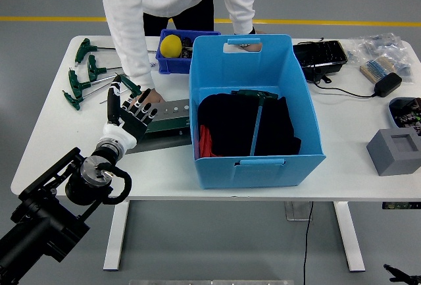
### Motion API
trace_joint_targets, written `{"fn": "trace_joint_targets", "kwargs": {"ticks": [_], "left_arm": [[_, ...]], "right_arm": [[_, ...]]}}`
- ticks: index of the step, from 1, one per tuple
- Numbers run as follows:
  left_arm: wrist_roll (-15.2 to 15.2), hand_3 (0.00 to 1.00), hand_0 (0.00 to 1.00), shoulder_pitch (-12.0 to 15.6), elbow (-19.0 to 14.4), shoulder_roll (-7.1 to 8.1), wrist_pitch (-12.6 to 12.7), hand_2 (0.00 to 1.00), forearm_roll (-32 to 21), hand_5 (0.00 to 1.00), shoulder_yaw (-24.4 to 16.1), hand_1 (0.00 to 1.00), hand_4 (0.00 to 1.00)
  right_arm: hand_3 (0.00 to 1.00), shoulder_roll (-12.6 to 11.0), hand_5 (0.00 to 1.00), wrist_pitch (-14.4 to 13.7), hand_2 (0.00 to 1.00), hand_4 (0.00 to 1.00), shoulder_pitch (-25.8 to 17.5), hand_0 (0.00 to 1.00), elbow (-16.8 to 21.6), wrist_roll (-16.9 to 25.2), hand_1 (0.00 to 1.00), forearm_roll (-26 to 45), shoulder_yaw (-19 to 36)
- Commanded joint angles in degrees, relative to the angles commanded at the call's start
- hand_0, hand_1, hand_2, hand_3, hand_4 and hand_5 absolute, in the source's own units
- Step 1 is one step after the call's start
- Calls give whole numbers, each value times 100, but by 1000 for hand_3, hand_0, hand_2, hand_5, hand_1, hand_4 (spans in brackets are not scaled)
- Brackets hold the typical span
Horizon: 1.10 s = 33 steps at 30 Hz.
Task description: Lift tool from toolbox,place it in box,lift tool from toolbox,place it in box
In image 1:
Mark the person's left hand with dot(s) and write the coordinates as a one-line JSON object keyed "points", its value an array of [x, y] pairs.
{"points": [[250, 46]]}

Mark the robot right hand black fingers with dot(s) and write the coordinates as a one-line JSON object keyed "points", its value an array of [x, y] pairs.
{"points": [[403, 276]]}

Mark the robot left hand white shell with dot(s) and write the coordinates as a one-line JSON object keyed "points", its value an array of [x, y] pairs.
{"points": [[131, 123]]}

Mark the person's right hand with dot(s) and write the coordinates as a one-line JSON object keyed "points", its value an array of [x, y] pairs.
{"points": [[157, 96]]}

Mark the green grey wrench stand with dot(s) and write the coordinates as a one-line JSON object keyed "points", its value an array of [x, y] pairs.
{"points": [[174, 110]]}

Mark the large light blue folding box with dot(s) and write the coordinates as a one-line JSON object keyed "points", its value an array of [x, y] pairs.
{"points": [[263, 176]]}

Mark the person's right forearm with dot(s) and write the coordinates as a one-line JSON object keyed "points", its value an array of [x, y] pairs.
{"points": [[131, 61]]}

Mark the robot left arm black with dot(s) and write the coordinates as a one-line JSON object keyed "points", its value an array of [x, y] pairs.
{"points": [[39, 229]]}

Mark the small dark blue bin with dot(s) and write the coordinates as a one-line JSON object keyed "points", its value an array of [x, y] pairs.
{"points": [[172, 66]]}

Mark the yellow ball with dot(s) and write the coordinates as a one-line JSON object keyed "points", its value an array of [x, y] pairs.
{"points": [[170, 46]]}

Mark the black parts in bin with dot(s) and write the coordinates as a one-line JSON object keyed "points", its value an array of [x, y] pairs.
{"points": [[187, 46]]}

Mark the red cloth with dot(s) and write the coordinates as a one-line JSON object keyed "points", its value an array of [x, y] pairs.
{"points": [[205, 141]]}

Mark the black plastic tray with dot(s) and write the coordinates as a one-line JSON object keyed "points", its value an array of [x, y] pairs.
{"points": [[319, 54]]}

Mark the white table leg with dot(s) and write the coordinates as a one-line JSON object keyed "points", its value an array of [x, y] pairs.
{"points": [[348, 232], [116, 232]]}

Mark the table control panel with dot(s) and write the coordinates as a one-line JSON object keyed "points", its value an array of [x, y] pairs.
{"points": [[398, 205]]}

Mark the black cloth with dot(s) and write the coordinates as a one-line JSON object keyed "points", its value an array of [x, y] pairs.
{"points": [[227, 127]]}

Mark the grey block with square recess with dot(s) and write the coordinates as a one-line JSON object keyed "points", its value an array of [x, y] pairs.
{"points": [[394, 163]]}

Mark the metal plate under table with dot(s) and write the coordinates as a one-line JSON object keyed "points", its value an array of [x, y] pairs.
{"points": [[294, 212]]}

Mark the tan blue resistor strip pack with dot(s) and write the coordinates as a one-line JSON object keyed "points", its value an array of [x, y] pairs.
{"points": [[375, 67]]}

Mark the clear plastic component bags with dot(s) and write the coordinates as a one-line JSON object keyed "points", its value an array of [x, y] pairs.
{"points": [[378, 44]]}

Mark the black power adapter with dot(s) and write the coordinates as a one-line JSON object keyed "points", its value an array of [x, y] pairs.
{"points": [[386, 84]]}

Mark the blue bin with electronics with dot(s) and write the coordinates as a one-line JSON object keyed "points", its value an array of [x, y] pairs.
{"points": [[406, 114]]}

